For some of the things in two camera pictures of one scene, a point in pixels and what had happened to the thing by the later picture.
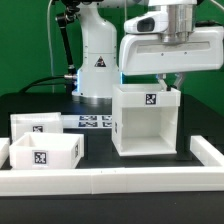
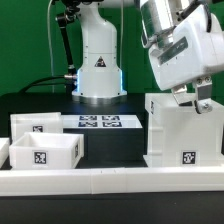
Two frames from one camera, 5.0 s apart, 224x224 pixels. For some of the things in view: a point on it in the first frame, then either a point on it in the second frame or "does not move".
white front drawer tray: x=46 y=150 does not move
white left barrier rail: x=4 y=150 does not move
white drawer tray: x=35 y=122 does not move
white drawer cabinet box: x=144 y=118 -> x=181 y=137
